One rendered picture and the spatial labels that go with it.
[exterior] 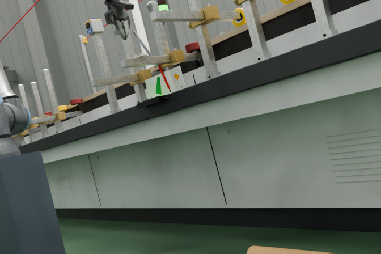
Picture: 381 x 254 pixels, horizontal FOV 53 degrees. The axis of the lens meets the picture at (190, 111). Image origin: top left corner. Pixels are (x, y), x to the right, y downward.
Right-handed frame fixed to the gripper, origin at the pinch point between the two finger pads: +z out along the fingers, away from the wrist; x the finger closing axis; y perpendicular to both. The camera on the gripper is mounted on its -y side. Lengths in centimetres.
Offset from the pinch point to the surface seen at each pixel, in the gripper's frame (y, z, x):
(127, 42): 8.3, 0.4, -6.3
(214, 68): -42, 27, -8
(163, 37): -16.7, 6.1, -7.6
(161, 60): -20.5, 17.6, 0.0
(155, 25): -15.3, 0.0, -6.1
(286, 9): -68, 13, -27
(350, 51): -97, 38, -4
